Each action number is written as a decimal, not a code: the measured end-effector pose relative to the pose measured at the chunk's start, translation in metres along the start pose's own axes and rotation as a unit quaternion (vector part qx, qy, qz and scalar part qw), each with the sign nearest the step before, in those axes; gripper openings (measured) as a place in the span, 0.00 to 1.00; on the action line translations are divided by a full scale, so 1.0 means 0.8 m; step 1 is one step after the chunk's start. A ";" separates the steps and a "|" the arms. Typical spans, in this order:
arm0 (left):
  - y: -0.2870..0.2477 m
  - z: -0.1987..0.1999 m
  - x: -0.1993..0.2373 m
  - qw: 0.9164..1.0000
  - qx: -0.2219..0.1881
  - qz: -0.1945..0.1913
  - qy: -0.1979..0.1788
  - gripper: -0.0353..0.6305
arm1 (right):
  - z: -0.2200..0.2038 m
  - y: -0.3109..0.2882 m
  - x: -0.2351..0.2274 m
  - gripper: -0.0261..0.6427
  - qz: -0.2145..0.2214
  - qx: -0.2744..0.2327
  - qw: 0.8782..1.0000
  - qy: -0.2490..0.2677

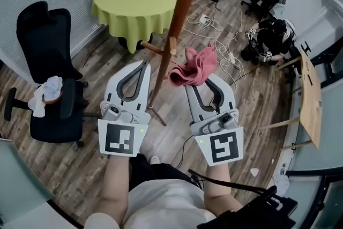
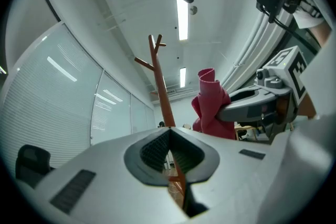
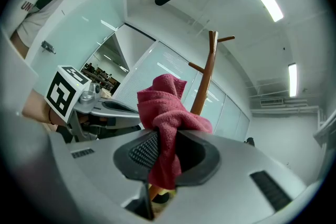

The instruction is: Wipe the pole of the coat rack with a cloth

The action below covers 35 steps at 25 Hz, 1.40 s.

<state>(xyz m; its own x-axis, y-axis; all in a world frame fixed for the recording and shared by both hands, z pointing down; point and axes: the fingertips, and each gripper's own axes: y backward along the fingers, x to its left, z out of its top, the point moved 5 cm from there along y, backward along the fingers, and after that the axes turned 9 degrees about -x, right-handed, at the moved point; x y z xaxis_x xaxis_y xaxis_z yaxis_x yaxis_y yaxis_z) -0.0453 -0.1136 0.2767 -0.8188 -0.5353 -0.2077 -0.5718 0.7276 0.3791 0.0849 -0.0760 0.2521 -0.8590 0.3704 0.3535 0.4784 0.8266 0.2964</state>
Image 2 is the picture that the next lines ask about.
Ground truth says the person's right forearm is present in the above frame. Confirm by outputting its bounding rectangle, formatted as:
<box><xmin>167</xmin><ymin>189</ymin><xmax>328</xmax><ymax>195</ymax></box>
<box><xmin>301</xmin><ymin>93</ymin><xmax>318</xmax><ymax>121</ymax></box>

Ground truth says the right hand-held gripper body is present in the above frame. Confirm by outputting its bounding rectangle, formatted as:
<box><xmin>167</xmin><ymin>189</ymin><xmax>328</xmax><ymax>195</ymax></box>
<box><xmin>254</xmin><ymin>46</ymin><xmax>308</xmax><ymax>141</ymax></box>

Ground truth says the red cloth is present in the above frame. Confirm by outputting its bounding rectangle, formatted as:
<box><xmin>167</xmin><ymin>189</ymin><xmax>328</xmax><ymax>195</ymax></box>
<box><xmin>191</xmin><ymin>68</ymin><xmax>237</xmax><ymax>140</ymax></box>

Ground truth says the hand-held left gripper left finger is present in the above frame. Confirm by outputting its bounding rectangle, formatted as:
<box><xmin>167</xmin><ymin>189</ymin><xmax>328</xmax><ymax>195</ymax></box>
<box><xmin>15</xmin><ymin>126</ymin><xmax>190</xmax><ymax>224</ymax></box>

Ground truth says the thick black cable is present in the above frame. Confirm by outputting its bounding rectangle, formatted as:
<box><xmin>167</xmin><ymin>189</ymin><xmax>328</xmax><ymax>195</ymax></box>
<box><xmin>272</xmin><ymin>18</ymin><xmax>321</xmax><ymax>55</ymax></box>

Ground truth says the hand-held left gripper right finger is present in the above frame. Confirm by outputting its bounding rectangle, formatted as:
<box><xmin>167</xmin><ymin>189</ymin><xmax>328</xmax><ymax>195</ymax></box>
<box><xmin>170</xmin><ymin>127</ymin><xmax>280</xmax><ymax>224</ymax></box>

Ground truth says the long ceiling light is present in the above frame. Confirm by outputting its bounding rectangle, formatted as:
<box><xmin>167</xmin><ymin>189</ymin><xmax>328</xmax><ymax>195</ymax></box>
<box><xmin>176</xmin><ymin>0</ymin><xmax>189</xmax><ymax>41</ymax></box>

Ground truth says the wooden coat stand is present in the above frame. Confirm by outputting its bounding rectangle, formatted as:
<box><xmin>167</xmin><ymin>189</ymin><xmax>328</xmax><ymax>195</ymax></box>
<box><xmin>134</xmin><ymin>34</ymin><xmax>187</xmax><ymax>215</ymax></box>

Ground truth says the light wooden table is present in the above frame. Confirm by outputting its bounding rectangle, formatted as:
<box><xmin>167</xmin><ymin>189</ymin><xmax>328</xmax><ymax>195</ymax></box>
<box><xmin>234</xmin><ymin>124</ymin><xmax>265</xmax><ymax>141</ymax></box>

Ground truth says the black office chair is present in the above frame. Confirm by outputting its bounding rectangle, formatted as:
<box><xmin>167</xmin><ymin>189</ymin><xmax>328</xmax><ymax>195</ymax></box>
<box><xmin>15</xmin><ymin>144</ymin><xmax>55</xmax><ymax>189</ymax></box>

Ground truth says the short ceiling light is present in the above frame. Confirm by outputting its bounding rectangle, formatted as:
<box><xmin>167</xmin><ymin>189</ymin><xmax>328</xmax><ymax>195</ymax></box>
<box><xmin>179</xmin><ymin>67</ymin><xmax>187</xmax><ymax>88</ymax></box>

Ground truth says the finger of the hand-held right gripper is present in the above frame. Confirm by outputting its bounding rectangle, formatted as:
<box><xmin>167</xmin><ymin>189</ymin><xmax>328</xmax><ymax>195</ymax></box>
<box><xmin>217</xmin><ymin>95</ymin><xmax>277</xmax><ymax>123</ymax></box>
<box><xmin>227</xmin><ymin>85</ymin><xmax>277</xmax><ymax>103</ymax></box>

